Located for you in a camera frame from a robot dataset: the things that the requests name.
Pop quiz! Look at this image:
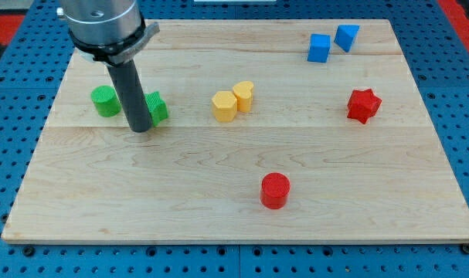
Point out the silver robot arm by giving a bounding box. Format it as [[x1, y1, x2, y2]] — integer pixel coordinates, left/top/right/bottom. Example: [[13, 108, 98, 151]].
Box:
[[56, 0, 160, 132]]

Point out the blue cube block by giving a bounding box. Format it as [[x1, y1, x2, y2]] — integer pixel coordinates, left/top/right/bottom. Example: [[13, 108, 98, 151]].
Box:
[[307, 34, 331, 63]]

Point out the blue triangle block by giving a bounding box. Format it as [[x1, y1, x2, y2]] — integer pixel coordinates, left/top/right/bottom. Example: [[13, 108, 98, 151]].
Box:
[[334, 25, 360, 53]]

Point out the red star block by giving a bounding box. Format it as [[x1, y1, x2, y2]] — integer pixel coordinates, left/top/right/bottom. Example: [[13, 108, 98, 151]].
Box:
[[347, 88, 382, 124]]

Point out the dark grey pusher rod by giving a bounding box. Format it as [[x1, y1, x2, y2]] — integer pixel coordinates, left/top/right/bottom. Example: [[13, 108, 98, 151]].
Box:
[[107, 60, 152, 133]]

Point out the red cylinder block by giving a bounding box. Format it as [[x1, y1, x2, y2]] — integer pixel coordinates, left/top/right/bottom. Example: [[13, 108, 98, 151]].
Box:
[[260, 172, 291, 209]]

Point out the yellow hexagon block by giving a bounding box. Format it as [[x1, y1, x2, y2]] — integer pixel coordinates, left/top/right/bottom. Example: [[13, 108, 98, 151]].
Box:
[[211, 91, 237, 122]]

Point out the wooden board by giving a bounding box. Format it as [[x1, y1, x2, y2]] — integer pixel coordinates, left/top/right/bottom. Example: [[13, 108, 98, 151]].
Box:
[[2, 19, 469, 245]]

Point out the green star block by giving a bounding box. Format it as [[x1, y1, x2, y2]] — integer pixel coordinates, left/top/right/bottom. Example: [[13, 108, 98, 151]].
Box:
[[144, 91, 168, 127]]

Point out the green cylinder block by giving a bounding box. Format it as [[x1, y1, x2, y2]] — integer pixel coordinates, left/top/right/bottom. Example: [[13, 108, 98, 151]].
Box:
[[90, 85, 121, 117]]

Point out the yellow heart block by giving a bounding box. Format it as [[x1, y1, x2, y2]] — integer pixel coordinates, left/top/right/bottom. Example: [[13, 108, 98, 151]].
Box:
[[233, 81, 254, 113]]

